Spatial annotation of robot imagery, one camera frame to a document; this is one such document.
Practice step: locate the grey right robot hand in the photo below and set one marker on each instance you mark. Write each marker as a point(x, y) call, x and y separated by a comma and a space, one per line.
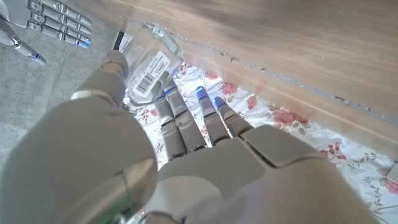
point(12, 12)

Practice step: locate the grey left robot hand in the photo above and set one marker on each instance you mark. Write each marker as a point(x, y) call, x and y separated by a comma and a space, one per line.
point(217, 174)

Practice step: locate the glass salt shaker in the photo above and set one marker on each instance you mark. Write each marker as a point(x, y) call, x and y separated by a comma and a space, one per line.
point(149, 56)

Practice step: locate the floral backdrop cloth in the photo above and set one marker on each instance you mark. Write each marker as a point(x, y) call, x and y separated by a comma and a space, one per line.
point(357, 174)

